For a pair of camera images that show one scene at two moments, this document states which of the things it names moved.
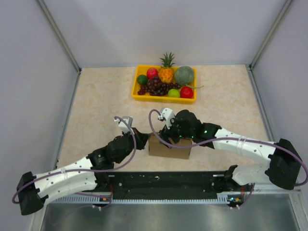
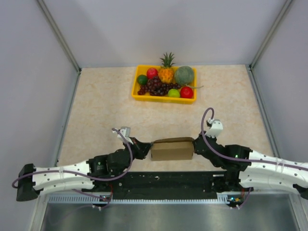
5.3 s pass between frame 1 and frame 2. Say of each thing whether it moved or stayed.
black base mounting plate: stayed
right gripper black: moved
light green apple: stayed
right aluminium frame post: stayed
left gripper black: moved
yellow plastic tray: stayed
